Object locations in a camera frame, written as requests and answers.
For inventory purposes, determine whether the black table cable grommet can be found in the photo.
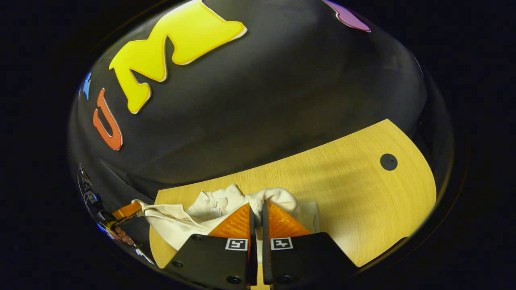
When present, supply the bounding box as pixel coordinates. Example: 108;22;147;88
380;153;398;171

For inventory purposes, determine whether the black backdrop cloth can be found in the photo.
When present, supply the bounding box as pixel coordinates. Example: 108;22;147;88
68;0;454;202

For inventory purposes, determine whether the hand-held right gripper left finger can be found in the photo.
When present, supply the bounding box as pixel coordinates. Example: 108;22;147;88
164;203;258;290

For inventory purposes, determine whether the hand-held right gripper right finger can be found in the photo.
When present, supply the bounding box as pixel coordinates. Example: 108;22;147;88
262;200;359;290

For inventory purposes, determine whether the cream white sweatshirt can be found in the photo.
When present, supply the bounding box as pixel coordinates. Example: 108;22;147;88
132;184;322;264

